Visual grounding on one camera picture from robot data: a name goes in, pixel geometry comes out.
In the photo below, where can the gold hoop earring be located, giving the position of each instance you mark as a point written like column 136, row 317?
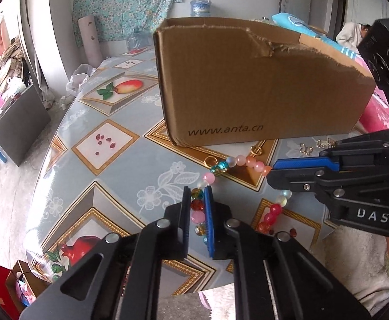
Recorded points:
column 255, row 150

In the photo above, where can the teal floral hanging cloth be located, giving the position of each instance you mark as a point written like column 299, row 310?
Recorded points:
column 124, row 3

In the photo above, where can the white paper roll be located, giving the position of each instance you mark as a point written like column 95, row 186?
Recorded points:
column 89, row 40

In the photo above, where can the blue printed pillow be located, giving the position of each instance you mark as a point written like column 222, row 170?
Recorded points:
column 291, row 21

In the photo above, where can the fruit-print tablecloth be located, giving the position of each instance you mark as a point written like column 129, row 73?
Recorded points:
column 114, row 173

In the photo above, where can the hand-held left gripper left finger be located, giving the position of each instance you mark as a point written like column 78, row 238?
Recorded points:
column 185, row 226

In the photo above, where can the white plastic bag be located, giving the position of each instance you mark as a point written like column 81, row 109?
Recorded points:
column 79, row 78

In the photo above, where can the brown cardboard box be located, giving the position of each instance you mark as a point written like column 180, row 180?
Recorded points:
column 248, row 86

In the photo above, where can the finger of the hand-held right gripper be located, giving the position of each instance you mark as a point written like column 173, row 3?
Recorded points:
column 301, row 164
column 291, row 180

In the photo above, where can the gold butterfly brooch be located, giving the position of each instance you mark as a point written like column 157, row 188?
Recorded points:
column 306, row 149

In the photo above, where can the brown paper bag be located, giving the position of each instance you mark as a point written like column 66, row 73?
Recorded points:
column 27, row 283

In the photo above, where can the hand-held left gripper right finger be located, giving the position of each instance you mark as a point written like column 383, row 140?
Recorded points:
column 209, row 223

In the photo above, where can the pink floral blanket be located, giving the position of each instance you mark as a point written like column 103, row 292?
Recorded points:
column 378, row 113

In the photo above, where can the gold metal clasps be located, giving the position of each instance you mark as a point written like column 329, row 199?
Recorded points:
column 324, row 143

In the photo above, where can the clear plastic water bottle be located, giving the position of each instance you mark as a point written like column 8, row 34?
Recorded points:
column 137, row 40

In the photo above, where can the grey board panel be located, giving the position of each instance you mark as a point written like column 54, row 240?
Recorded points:
column 17, row 125

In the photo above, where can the pile of clothes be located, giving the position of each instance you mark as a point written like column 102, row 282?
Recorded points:
column 12, row 61

